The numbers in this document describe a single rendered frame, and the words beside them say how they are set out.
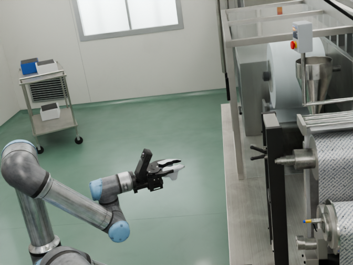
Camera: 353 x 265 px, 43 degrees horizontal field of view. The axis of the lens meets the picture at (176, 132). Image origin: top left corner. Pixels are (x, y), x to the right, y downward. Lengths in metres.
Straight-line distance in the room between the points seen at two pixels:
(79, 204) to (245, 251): 0.67
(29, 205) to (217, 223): 2.18
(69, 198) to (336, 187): 0.84
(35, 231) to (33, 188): 0.27
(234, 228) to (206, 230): 1.62
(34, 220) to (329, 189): 1.00
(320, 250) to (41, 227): 0.95
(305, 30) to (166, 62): 5.24
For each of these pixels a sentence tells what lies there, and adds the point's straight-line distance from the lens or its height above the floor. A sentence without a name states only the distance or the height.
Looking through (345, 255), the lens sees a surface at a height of 1.20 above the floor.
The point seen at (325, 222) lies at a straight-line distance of 1.25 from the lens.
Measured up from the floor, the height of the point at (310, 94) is 1.40.
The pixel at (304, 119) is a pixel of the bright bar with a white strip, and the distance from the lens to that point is 1.47.
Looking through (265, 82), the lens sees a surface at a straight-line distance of 2.11.
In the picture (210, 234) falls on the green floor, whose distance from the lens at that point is 3.47.
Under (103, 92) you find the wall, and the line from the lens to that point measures 7.04.
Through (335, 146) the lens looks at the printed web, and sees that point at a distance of 1.41.
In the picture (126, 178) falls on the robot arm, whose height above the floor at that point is 1.24.
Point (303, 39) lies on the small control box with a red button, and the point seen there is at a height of 1.66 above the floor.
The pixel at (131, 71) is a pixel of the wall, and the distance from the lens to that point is 6.85.
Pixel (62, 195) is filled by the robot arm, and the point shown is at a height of 1.31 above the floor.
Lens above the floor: 1.97
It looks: 21 degrees down
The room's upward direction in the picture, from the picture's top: 8 degrees counter-clockwise
